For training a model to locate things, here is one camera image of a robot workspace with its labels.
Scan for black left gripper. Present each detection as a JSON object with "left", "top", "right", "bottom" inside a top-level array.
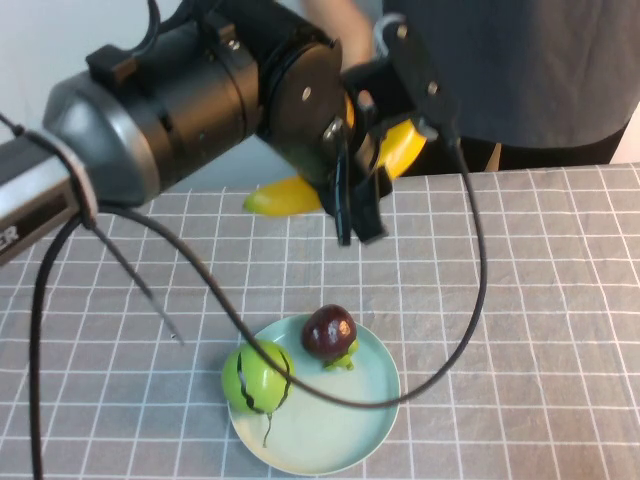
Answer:
[{"left": 321, "top": 58, "right": 422, "bottom": 247}]

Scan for yellow toy banana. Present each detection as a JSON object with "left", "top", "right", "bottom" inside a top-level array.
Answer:
[{"left": 242, "top": 93, "right": 428, "bottom": 218}]

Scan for person's bare forearm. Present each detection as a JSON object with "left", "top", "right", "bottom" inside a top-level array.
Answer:
[{"left": 303, "top": 0, "right": 377, "bottom": 71}]

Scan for dark purple toy mangosteen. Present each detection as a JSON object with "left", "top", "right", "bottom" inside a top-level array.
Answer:
[{"left": 301, "top": 303, "right": 361, "bottom": 372}]

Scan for grey checked tablecloth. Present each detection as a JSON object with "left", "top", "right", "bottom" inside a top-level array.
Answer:
[{"left": 0, "top": 162, "right": 640, "bottom": 480}]

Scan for green striped toy watermelon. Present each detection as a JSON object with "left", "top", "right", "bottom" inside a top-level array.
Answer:
[{"left": 221, "top": 340, "right": 297, "bottom": 449}]

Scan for black trousers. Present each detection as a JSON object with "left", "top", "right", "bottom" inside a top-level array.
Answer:
[{"left": 403, "top": 122, "right": 627, "bottom": 177}]

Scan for light blue round plate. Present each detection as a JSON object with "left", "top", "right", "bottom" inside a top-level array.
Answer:
[{"left": 227, "top": 314, "right": 402, "bottom": 476}]

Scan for dark grey shirt torso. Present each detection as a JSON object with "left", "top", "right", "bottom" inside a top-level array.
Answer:
[{"left": 382, "top": 0, "right": 640, "bottom": 150}]

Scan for grey zip tie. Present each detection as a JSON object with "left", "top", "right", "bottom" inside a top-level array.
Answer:
[{"left": 27, "top": 128, "right": 186, "bottom": 347}]

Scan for long black camera cable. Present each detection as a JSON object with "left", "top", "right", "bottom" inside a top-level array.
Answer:
[{"left": 107, "top": 134, "right": 489, "bottom": 412}]

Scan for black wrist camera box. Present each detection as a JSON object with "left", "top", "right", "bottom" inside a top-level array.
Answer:
[{"left": 374, "top": 19, "right": 462, "bottom": 147}]

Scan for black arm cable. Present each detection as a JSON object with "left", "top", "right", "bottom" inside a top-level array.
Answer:
[{"left": 28, "top": 217, "right": 81, "bottom": 480}]

